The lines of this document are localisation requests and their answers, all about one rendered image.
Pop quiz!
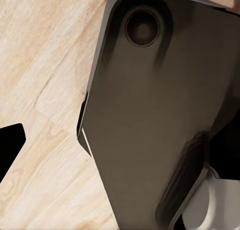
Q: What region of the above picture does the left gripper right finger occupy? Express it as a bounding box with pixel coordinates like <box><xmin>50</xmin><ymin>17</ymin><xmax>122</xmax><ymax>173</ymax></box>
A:
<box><xmin>224</xmin><ymin>123</ymin><xmax>240</xmax><ymax>163</ymax></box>

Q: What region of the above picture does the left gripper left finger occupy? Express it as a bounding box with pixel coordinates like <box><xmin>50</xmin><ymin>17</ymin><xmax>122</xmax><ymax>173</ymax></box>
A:
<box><xmin>0</xmin><ymin>123</ymin><xmax>26</xmax><ymax>183</ymax></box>

